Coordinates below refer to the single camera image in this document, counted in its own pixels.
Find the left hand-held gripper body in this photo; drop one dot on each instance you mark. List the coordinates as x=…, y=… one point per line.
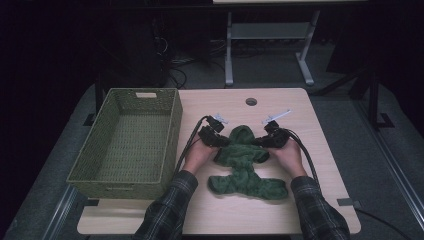
x=211, y=135

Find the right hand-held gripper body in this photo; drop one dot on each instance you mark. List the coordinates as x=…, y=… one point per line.
x=276, y=138

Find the green woven basket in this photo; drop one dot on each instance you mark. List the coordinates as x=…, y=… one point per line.
x=106, y=160

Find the person's left hand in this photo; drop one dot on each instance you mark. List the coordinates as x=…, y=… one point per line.
x=198, y=158

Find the person's right hand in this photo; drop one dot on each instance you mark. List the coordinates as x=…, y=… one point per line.
x=291, y=160

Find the grey tape piece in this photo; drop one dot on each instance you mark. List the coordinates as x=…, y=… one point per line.
x=346, y=202

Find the black metal stand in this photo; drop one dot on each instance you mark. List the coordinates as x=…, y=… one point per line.
x=99, y=100
x=373, y=100

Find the dark cabinet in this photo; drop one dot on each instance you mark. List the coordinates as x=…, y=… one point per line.
x=133, y=60

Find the black tape piece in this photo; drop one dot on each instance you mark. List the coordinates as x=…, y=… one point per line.
x=91, y=202

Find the white metal desk frame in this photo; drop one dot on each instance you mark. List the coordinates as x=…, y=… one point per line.
x=270, y=30

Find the aluminium floor rail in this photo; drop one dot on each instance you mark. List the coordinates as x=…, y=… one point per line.
x=63, y=210
x=396, y=168

